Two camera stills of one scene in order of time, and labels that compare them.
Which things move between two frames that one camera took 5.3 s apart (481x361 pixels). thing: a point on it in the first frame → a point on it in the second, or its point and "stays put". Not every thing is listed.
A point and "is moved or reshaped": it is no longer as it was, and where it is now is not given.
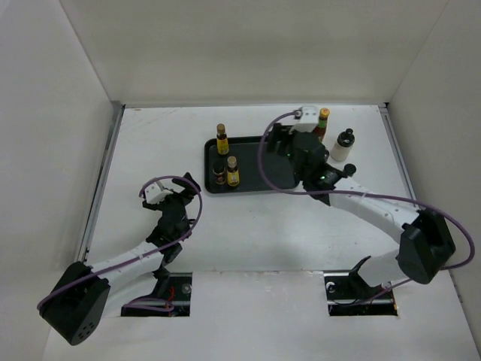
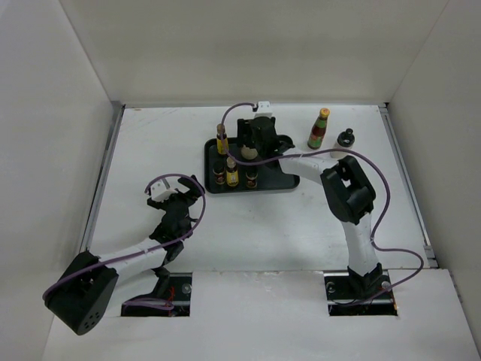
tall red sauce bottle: [319, 130] stays put
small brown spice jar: [219, 171] stays put
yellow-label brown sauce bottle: [233, 173] stays put
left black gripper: [189, 192] stays put
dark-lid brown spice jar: [349, 169] is moved or reshaped
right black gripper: [279, 133] → [244, 128]
